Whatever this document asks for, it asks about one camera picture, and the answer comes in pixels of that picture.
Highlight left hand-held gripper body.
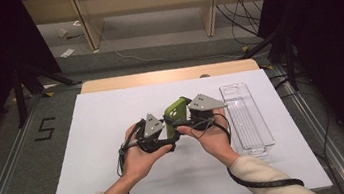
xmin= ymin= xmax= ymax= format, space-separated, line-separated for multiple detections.
xmin=133 ymin=111 xmax=169 ymax=156

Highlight black metal stand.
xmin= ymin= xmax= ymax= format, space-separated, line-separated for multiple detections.
xmin=8 ymin=54 xmax=88 ymax=129
xmin=236 ymin=23 xmax=302 ymax=99

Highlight flat white paper scrap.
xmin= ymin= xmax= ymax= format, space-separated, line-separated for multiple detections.
xmin=59 ymin=46 xmax=77 ymax=59

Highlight white table cover sheet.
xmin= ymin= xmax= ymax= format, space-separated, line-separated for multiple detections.
xmin=30 ymin=61 xmax=335 ymax=194

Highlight clear plastic packaging tray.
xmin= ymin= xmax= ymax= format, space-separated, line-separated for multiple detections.
xmin=218 ymin=78 xmax=278 ymax=162

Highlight small white paper scrap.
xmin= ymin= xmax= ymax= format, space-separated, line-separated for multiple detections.
xmin=56 ymin=26 xmax=69 ymax=38

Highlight person's right hand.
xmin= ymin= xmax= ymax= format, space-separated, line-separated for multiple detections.
xmin=173 ymin=106 xmax=242 ymax=175

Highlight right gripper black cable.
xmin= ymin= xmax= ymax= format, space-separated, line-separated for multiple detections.
xmin=192 ymin=102 xmax=306 ymax=194

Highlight green cartoon phone case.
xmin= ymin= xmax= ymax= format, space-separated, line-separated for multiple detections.
xmin=160 ymin=95 xmax=197 ymax=140

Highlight person's left hand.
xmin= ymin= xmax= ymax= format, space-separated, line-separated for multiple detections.
xmin=115 ymin=119 xmax=178 ymax=186

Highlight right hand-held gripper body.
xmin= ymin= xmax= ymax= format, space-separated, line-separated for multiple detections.
xmin=186 ymin=90 xmax=231 ymax=133

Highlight black floor cable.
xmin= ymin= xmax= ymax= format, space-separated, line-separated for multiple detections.
xmin=271 ymin=69 xmax=341 ymax=194

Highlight bundle of black cables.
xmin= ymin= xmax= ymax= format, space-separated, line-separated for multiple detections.
xmin=215 ymin=0 xmax=272 ymax=50

